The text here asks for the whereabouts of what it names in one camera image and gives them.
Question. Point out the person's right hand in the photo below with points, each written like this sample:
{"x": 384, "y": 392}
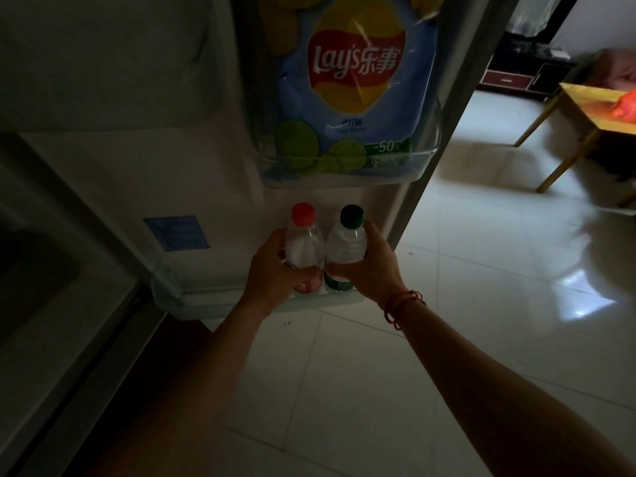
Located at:
{"x": 377, "y": 273}

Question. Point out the black television stand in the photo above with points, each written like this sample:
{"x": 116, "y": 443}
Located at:
{"x": 521, "y": 69}

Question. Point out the orange plastic bag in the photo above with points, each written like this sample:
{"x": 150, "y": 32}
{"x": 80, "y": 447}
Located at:
{"x": 627, "y": 106}

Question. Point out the sofa with red cover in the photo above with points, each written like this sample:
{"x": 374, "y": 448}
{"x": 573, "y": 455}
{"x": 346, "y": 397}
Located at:
{"x": 616, "y": 69}

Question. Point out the blue Lay's chips bag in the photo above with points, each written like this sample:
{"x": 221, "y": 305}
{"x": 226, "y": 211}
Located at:
{"x": 358, "y": 69}

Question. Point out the black television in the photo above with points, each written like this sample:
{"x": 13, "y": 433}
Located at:
{"x": 564, "y": 14}

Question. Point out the person's right forearm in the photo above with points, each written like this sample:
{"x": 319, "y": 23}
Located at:
{"x": 497, "y": 402}

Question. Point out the green cap water bottle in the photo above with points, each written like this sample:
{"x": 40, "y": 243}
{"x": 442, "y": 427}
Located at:
{"x": 348, "y": 243}

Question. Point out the yellow wooden table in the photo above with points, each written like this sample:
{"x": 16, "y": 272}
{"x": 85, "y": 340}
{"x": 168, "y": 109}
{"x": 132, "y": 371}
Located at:
{"x": 591, "y": 104}

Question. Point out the person's left forearm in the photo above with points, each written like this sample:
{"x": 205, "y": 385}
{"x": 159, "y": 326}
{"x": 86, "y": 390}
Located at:
{"x": 189, "y": 402}

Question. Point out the white lace cover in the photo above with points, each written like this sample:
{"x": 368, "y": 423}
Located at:
{"x": 534, "y": 12}

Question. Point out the person's left hand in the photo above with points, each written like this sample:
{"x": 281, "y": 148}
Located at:
{"x": 271, "y": 283}

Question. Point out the white router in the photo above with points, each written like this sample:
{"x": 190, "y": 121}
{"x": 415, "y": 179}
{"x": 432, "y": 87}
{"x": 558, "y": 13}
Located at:
{"x": 560, "y": 54}

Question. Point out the white refrigerator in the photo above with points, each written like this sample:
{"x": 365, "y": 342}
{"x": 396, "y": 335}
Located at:
{"x": 124, "y": 168}

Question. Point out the red cap water bottle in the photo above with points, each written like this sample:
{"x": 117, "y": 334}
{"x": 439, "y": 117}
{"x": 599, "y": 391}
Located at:
{"x": 304, "y": 243}

